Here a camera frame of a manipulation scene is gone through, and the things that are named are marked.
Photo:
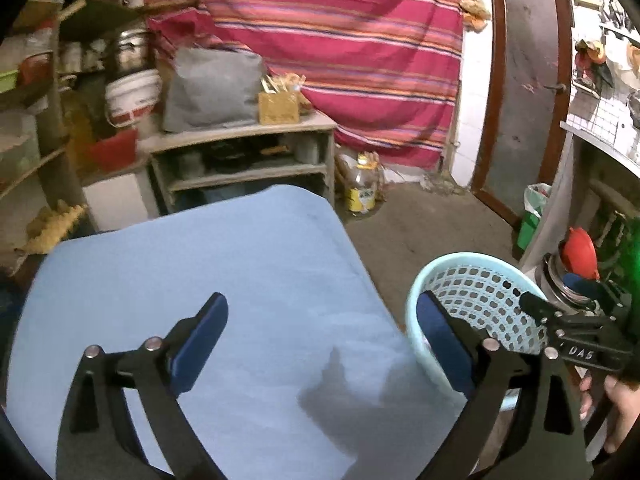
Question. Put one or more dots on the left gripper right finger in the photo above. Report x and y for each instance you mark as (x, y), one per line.
(545, 438)

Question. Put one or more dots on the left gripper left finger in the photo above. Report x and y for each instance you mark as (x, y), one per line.
(97, 438)

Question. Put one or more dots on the person's right hand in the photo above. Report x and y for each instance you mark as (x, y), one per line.
(625, 399)

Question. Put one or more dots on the light blue laundry basket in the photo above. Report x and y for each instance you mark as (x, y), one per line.
(481, 290)

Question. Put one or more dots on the green bin with bag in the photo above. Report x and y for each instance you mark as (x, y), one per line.
(535, 199)

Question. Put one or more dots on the yellow egg tray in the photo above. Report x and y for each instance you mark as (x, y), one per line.
(51, 226)

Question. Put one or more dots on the white cabinet box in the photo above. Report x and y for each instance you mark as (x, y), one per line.
(121, 201)

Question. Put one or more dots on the brown framed door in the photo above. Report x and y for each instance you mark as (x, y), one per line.
(529, 91)

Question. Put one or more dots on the oil bottle yellow label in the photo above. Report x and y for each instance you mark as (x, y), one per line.
(362, 188)

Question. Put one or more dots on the red plastic basin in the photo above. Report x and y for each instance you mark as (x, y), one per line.
(115, 153)

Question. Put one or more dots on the white plastic bucket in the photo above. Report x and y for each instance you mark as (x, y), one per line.
(132, 97)

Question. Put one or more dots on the grey low shelf cabinet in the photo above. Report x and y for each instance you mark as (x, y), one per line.
(195, 167)

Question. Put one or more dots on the grey cloth cover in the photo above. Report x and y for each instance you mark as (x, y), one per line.
(213, 88)

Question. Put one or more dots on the green plastic tray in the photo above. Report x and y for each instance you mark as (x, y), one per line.
(8, 80)

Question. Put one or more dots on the red striped curtain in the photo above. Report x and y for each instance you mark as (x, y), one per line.
(386, 71)

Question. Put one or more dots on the yellow utensil holder box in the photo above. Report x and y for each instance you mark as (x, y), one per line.
(281, 101)

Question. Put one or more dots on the steel cooking pot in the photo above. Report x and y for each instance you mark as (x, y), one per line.
(129, 52)

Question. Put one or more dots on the wooden wall shelf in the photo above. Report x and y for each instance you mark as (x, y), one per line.
(36, 164)

